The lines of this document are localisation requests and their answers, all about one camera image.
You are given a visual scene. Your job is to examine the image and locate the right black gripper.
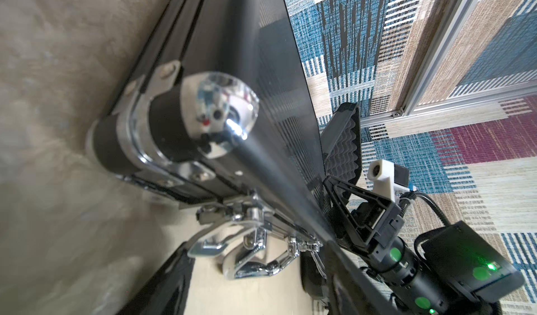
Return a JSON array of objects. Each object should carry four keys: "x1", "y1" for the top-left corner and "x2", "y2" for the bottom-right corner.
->
[{"x1": 324, "y1": 176, "x2": 451, "y2": 314}]

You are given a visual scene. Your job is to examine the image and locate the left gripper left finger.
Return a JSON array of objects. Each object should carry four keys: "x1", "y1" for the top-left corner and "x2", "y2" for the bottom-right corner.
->
[{"x1": 117, "y1": 242, "x2": 195, "y2": 315}]

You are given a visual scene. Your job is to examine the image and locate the grey poker case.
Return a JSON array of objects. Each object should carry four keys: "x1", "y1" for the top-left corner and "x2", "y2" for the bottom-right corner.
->
[{"x1": 299, "y1": 102, "x2": 364, "y2": 303}]

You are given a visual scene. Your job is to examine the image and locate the black poker case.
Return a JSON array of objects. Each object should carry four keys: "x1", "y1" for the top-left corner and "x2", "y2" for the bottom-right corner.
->
[{"x1": 86, "y1": 0, "x2": 331, "y2": 279}]

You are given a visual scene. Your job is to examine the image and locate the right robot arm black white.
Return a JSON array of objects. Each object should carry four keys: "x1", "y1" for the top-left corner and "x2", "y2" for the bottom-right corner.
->
[{"x1": 324, "y1": 176, "x2": 525, "y2": 314}]

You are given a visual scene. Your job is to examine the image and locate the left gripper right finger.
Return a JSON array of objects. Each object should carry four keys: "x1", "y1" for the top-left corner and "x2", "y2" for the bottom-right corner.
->
[{"x1": 323, "y1": 241, "x2": 399, "y2": 315}]

